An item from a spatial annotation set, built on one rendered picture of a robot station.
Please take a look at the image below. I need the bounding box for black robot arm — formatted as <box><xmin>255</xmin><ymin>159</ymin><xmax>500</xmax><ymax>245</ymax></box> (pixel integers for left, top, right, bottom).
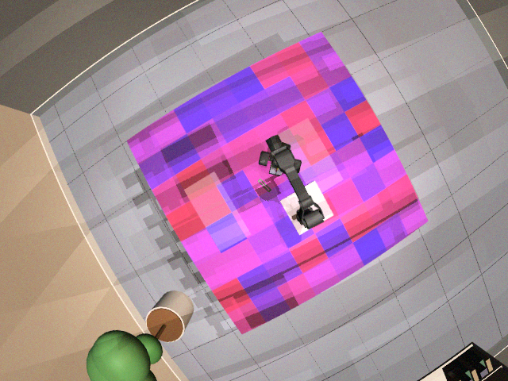
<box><xmin>266</xmin><ymin>134</ymin><xmax>325</xmax><ymax>230</ymax></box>

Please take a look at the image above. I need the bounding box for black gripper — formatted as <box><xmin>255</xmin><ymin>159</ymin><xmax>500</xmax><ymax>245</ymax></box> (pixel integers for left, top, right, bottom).
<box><xmin>258</xmin><ymin>151</ymin><xmax>302</xmax><ymax>173</ymax></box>

